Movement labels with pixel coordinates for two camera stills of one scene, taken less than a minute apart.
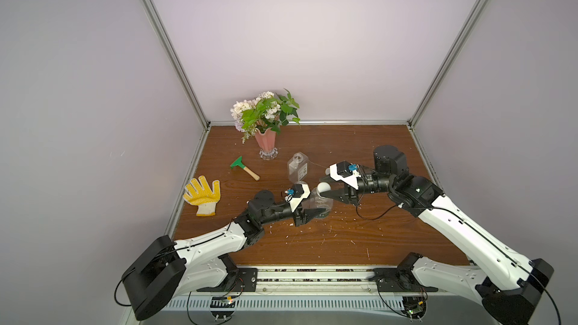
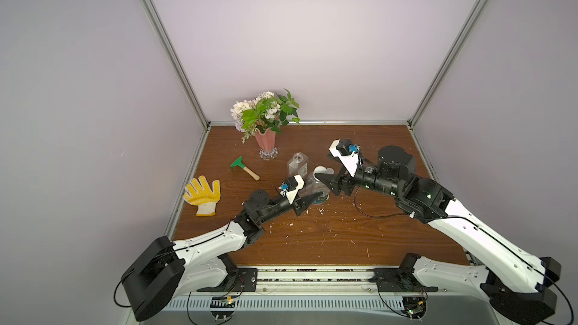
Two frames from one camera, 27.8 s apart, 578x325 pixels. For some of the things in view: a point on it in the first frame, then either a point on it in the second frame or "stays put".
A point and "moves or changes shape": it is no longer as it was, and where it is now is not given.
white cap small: [323, 186] moves or changes shape
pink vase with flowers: [263, 116] stays put
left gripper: [304, 217] → [301, 205]
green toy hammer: [239, 162] stays put
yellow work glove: [204, 197] stays put
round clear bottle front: [315, 201] → [312, 184]
